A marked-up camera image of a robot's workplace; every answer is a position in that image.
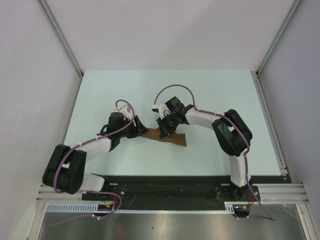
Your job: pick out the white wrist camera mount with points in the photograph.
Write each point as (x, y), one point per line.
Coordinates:
(125, 110)
(161, 109)

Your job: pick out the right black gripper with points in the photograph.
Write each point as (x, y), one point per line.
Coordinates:
(165, 131)

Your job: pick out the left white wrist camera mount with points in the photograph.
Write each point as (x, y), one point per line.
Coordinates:
(125, 110)

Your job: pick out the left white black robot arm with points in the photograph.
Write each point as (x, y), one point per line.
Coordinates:
(65, 171)

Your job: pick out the aluminium corner post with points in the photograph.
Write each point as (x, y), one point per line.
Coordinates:
(52, 21)
(279, 35)

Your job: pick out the aluminium rail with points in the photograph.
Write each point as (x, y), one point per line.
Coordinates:
(270, 125)
(283, 193)

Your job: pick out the right side aluminium rail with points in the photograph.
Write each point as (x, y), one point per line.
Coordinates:
(270, 125)

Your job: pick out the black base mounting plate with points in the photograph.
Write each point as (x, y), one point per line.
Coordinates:
(216, 188)

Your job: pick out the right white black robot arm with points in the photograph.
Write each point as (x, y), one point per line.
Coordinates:
(233, 135)

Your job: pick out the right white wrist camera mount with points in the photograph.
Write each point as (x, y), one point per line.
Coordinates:
(161, 109)

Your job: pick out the aluminium front rail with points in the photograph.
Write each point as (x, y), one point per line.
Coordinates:
(283, 193)

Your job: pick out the brown cloth napkin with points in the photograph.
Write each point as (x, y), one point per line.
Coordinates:
(175, 138)

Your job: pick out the left aluminium corner post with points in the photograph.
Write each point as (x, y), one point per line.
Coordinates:
(52, 21)

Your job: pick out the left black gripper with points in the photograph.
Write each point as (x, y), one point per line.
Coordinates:
(138, 130)

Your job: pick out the right aluminium corner post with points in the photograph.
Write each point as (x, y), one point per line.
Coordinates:
(279, 35)

